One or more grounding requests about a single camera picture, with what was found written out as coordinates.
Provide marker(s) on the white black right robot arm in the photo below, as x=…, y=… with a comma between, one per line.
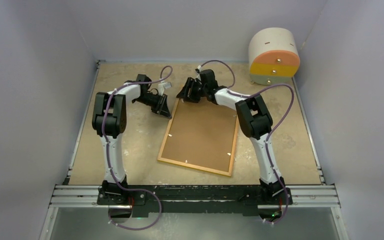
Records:
x=255, y=122

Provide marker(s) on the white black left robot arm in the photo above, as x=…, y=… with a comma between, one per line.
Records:
x=109, y=119

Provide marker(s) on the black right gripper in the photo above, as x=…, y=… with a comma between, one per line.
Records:
x=190, y=84

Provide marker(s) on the round three-drawer cabinet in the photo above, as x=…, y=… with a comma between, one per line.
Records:
x=273, y=57

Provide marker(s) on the brown cardboard backing board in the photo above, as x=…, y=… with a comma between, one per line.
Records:
x=202, y=136

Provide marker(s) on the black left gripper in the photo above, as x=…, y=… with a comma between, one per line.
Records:
x=161, y=108

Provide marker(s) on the yellow wooden picture frame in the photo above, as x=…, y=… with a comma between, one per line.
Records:
x=233, y=149

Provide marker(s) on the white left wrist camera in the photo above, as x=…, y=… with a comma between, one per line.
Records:
x=162, y=86

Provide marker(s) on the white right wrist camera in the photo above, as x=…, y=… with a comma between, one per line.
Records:
x=198, y=69

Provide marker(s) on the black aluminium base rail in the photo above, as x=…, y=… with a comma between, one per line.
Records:
x=247, y=200

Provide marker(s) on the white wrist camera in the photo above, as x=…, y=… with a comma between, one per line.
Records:
x=198, y=69
x=162, y=86

